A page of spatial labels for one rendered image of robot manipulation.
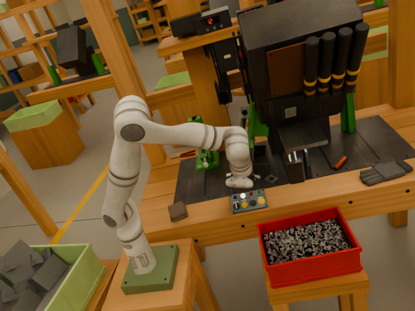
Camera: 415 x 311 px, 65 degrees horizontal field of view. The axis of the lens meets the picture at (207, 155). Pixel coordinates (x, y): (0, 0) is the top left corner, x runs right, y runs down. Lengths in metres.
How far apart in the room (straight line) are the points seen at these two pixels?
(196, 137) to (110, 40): 0.99
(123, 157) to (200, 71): 0.89
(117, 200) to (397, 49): 1.49
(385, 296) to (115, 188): 1.67
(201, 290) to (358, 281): 0.69
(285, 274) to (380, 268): 1.19
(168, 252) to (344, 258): 0.65
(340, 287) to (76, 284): 0.98
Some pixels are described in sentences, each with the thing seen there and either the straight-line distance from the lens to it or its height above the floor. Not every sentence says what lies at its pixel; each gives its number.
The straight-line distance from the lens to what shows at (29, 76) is 7.18.
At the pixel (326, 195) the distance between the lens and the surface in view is 1.41.
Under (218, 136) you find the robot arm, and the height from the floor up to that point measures 1.40.
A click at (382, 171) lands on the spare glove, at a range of 1.49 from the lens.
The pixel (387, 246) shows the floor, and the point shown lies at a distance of 2.44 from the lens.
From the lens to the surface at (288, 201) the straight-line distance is 1.41.
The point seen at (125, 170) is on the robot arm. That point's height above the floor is 1.38.
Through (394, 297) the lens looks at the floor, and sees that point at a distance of 2.22.
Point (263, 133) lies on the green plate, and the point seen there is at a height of 1.12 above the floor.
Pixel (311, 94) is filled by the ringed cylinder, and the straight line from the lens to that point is 1.25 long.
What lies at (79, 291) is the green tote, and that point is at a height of 0.86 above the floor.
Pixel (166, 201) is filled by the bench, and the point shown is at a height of 0.88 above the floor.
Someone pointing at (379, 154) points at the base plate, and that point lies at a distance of 1.63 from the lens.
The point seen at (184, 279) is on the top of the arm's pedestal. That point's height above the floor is 0.85.
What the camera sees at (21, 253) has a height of 0.99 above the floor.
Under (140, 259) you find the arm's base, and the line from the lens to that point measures 1.28.
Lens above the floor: 1.81
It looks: 30 degrees down
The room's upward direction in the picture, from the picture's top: 18 degrees counter-clockwise
